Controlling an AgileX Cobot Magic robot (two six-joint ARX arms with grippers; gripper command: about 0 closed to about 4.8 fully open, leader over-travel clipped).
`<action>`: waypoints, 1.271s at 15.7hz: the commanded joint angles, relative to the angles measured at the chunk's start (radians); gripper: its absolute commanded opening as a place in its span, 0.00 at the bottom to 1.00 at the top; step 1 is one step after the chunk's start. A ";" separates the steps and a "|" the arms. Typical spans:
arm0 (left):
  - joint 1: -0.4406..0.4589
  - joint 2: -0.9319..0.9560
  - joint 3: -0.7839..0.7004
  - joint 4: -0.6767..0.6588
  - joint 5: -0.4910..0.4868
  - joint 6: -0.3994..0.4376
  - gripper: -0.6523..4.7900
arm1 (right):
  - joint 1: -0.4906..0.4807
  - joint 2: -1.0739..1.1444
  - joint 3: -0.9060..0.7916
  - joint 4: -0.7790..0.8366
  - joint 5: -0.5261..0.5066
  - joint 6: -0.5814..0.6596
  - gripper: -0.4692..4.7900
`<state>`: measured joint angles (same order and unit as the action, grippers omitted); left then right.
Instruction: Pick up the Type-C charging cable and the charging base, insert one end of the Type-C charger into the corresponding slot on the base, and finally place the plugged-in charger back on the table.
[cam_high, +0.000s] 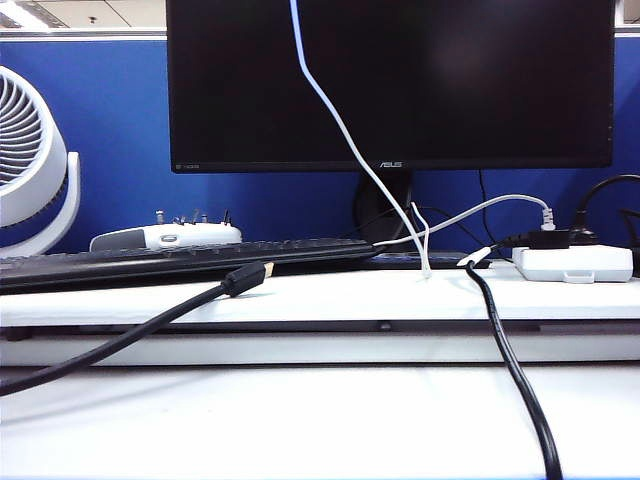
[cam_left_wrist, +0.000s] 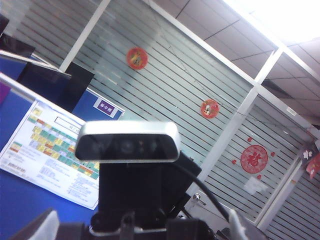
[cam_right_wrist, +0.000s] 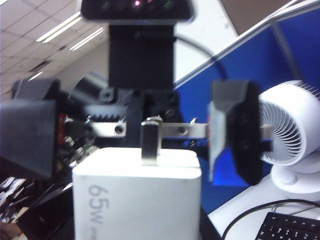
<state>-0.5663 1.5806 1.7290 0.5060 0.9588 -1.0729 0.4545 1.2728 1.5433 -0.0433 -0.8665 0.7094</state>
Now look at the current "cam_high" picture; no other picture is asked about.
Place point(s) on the black monitor stand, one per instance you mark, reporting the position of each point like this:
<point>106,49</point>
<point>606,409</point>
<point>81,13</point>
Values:
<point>375,200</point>

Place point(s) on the black keyboard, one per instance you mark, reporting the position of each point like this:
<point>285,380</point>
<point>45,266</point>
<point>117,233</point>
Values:
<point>200,257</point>

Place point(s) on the white desk riser shelf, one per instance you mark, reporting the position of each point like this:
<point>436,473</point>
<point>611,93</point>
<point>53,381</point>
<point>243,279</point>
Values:
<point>320,300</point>

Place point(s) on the dark blue flat pad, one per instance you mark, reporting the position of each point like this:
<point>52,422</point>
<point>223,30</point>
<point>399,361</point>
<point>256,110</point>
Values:
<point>395,260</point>

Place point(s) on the black plug adapter block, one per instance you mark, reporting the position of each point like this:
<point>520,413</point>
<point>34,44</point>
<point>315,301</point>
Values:
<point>547,239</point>

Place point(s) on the white desk fan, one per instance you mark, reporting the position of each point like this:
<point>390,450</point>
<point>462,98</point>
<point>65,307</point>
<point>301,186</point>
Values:
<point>52,165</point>

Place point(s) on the black ASUS monitor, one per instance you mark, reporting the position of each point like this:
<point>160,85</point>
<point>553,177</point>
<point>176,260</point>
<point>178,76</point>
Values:
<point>225,75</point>

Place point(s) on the white power strip box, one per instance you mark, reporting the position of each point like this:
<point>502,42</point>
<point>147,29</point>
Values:
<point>600,262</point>

